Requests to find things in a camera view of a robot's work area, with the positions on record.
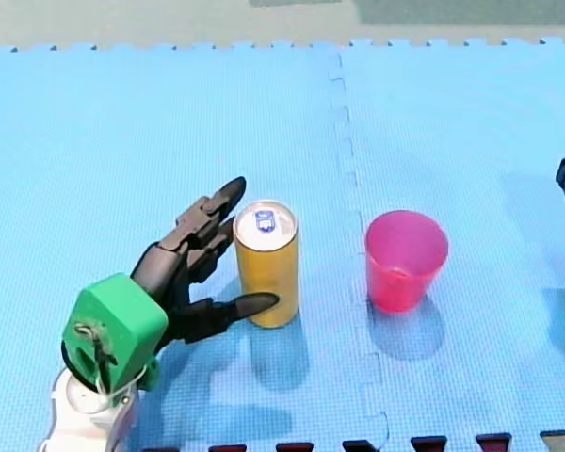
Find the yellow drink can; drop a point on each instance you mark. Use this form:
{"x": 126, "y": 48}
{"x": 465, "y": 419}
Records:
{"x": 267, "y": 273}

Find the pink plastic cup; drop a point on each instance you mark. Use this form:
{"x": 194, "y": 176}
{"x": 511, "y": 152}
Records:
{"x": 402, "y": 268}

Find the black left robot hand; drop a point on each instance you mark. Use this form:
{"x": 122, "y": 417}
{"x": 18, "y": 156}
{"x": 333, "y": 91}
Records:
{"x": 169, "y": 278}

